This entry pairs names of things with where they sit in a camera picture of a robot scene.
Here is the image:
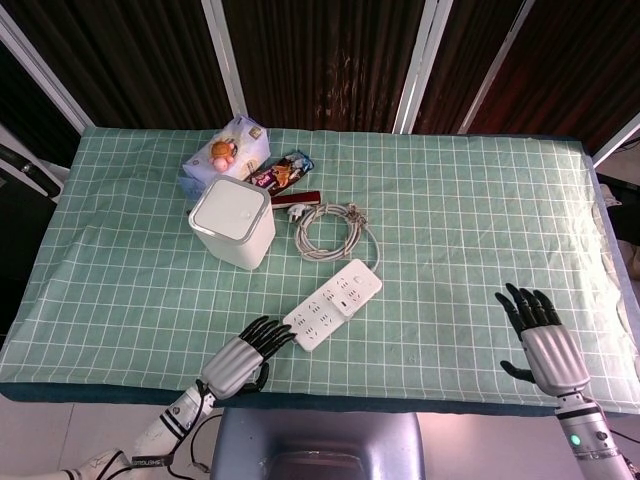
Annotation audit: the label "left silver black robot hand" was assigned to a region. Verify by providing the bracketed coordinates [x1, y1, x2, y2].
[201, 315, 295, 401]

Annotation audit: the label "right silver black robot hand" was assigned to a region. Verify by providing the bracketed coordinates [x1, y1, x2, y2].
[493, 282, 590, 397]

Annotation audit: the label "white power strip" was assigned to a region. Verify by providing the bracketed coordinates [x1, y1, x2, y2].
[282, 258, 384, 352]

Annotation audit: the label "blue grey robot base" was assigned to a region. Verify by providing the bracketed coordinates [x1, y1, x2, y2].
[209, 407, 426, 480]

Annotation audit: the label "white crumpled cloth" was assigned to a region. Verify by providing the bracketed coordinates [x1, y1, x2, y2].
[594, 184, 640, 361]

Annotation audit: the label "white square lidded bin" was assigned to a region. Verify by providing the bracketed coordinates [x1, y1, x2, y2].
[187, 174, 276, 272]

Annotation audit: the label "green checked tablecloth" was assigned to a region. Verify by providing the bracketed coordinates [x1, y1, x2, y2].
[0, 124, 640, 409]

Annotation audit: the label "dark red flat bar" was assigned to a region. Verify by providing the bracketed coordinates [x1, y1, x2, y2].
[271, 189, 322, 209]

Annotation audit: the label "brown chocolate snack wrapper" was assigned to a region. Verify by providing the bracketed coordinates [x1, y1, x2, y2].
[245, 152, 314, 195]

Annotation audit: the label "cartoon print tissue pack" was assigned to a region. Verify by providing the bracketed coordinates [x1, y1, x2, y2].
[179, 115, 271, 201]

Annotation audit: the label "dark folding screen white frames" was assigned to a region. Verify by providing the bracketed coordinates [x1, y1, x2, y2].
[0, 0, 640, 166]

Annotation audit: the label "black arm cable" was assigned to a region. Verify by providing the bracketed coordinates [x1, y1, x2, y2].
[94, 379, 216, 480]

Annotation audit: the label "coiled grey power cable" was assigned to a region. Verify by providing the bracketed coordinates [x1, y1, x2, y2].
[287, 201, 384, 275]

